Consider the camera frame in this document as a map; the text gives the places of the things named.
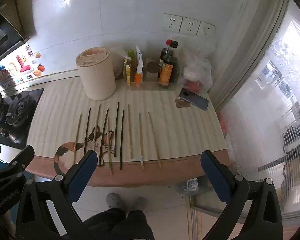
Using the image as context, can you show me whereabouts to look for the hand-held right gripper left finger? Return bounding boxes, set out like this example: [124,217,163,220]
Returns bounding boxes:
[15,150,98,240]

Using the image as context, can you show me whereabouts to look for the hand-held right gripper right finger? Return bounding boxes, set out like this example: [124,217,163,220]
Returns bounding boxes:
[200,150,283,240]

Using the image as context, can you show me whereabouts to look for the dark wooden chopstick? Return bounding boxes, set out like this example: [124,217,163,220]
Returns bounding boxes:
[84,107,91,156]
[98,108,109,167]
[114,102,120,158]
[119,110,125,170]

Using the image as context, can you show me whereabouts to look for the white-tipped bamboo chopstick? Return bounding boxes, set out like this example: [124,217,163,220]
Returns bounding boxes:
[138,112,144,170]

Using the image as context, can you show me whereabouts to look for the beige cylindrical chopstick holder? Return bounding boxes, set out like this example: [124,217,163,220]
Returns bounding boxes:
[76,47,116,101]

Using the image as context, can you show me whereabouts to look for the clear plastic bottle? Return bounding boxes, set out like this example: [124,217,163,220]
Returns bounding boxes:
[175,178,199,196]

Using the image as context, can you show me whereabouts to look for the grey slipper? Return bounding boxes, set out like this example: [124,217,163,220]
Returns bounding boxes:
[132,197,147,212]
[106,193,126,209]

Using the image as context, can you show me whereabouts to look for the striped cat-print table mat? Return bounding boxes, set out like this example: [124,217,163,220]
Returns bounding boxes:
[25,76,232,188]

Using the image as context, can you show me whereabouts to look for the person's dark trousers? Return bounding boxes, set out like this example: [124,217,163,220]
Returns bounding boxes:
[82,207,156,240]

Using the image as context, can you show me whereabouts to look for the brown card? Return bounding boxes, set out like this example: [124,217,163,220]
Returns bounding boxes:
[175,99,192,108]

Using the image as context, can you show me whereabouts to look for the grey smartphone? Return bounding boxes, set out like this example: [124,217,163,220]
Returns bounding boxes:
[178,88,209,111]

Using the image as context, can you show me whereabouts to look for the frosted glass window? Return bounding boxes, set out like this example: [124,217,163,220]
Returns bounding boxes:
[215,5,300,220]

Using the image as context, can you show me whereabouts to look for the red packet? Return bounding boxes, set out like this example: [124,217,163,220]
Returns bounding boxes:
[187,80,202,92]

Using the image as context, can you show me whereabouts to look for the clear plastic bag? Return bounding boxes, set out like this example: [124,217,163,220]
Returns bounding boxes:
[177,39,217,93]

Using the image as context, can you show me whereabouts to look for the yellow seasoning box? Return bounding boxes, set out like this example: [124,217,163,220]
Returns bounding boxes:
[124,57,132,84]

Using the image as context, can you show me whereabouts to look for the black range hood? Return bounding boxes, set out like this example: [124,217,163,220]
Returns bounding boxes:
[0,0,30,65]

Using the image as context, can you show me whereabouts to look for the jar with brown lid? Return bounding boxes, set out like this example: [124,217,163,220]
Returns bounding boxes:
[145,58,161,83]

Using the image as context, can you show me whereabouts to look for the white and orange packet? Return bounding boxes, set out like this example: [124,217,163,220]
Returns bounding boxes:
[134,45,144,87]

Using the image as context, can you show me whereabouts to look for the colourful wall stickers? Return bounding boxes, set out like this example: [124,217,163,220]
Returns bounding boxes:
[0,44,44,92]

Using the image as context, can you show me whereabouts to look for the white wall socket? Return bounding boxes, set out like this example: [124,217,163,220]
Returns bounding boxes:
[162,13,183,32]
[179,17,200,36]
[196,21,215,37]

